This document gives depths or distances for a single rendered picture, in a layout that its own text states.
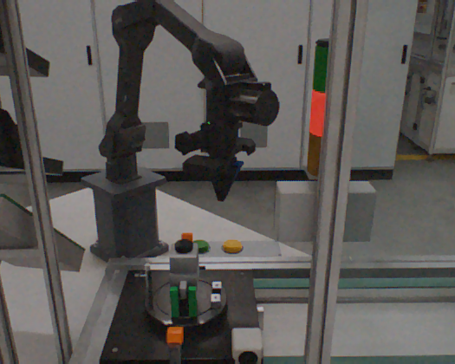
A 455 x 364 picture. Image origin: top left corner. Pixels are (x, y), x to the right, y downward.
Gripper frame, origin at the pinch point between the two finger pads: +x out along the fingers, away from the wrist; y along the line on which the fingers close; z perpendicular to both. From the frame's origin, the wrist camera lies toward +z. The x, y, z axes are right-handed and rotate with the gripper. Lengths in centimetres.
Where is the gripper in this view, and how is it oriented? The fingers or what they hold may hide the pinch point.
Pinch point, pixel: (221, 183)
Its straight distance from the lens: 83.7
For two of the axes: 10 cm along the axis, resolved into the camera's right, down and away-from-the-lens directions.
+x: -0.2, 9.4, 3.3
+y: -4.1, 2.9, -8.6
